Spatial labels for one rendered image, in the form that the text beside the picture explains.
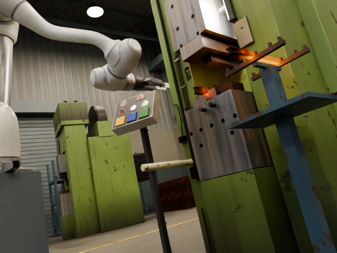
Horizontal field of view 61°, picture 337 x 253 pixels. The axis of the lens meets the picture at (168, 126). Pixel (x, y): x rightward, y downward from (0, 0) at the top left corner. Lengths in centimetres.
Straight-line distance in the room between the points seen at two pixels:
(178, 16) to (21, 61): 880
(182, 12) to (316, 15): 86
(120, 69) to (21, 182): 58
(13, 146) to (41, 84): 925
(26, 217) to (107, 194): 527
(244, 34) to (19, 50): 944
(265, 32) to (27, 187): 143
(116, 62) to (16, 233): 72
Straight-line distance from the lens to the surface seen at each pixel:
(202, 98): 184
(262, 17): 186
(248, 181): 158
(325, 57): 212
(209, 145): 172
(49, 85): 1041
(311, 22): 221
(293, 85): 168
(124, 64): 125
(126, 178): 647
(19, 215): 106
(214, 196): 174
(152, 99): 207
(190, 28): 200
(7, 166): 107
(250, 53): 135
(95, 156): 636
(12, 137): 113
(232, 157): 162
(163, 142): 1145
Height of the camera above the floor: 42
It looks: 13 degrees up
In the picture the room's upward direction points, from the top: 12 degrees counter-clockwise
